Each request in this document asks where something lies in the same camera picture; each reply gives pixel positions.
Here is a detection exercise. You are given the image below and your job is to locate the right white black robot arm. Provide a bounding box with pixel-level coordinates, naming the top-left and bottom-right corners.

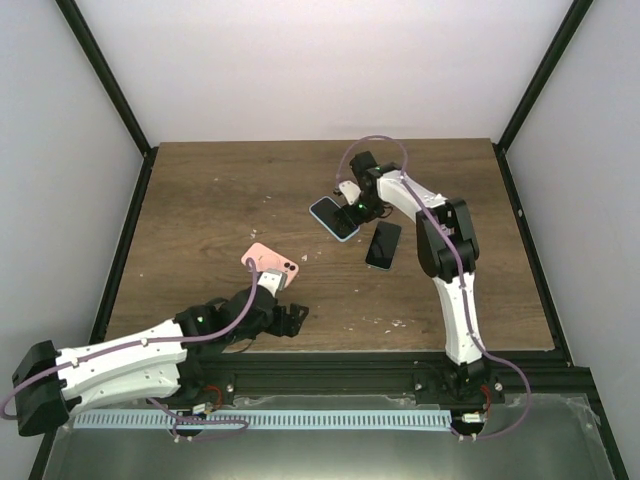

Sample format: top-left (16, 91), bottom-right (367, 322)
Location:
top-left (335, 151), bottom-right (488, 403)

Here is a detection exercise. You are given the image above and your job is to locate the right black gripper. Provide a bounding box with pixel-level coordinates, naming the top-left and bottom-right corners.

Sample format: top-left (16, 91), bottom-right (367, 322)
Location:
top-left (332, 194), bottom-right (383, 236)

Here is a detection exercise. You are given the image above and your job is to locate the black frame post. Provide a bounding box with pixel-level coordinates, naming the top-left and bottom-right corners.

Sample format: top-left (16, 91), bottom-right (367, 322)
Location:
top-left (53, 0), bottom-right (153, 157)
top-left (498, 0), bottom-right (595, 147)

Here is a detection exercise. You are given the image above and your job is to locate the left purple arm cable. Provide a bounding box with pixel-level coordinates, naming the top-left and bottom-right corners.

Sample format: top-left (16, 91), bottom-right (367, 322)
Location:
top-left (0, 257), bottom-right (261, 421)

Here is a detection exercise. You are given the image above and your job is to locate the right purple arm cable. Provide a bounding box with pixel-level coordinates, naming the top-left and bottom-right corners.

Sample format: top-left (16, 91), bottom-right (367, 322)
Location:
top-left (335, 133), bottom-right (532, 441)

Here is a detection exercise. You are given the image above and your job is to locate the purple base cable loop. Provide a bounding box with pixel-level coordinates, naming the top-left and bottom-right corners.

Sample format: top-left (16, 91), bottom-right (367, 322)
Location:
top-left (149, 397), bottom-right (250, 444)

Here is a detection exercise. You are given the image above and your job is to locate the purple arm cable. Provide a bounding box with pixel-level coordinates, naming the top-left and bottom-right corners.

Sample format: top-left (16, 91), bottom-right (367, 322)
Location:
top-left (0, 257), bottom-right (261, 421)
top-left (335, 133), bottom-right (532, 441)

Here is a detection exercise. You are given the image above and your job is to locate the pink phone case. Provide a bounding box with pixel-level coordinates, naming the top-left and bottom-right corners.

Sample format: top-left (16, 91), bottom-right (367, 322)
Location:
top-left (241, 242), bottom-right (300, 287)

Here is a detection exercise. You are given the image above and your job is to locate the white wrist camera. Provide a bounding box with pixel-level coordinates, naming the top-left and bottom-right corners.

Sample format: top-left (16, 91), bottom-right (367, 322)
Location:
top-left (334, 180), bottom-right (361, 205)
top-left (257, 269), bottom-right (287, 297)

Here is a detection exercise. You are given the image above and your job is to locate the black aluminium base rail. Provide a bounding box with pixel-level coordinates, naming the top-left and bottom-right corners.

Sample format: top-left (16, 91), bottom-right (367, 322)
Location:
top-left (166, 352), bottom-right (597, 408)

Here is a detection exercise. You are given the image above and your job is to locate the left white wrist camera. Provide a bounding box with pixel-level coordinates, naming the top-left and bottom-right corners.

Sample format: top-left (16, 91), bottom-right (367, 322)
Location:
top-left (257, 269), bottom-right (287, 297)

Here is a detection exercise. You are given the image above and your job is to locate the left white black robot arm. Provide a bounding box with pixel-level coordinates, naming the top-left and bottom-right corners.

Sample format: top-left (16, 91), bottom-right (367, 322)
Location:
top-left (10, 286), bottom-right (309, 437)

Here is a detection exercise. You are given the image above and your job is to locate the left black frame post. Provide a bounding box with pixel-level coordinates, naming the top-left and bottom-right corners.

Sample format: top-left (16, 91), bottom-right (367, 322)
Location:
top-left (53, 0), bottom-right (153, 157)

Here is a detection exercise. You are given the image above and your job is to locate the right black frame post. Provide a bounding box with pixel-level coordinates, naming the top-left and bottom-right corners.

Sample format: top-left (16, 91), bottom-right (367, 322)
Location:
top-left (498, 0), bottom-right (595, 147)

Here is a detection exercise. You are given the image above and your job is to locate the phone from purple case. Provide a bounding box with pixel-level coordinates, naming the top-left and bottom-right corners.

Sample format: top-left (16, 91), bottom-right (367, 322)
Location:
top-left (365, 221), bottom-right (402, 271)

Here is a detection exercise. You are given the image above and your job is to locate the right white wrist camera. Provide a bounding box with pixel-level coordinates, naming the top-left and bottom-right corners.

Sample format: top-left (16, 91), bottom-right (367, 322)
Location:
top-left (334, 180), bottom-right (361, 205)

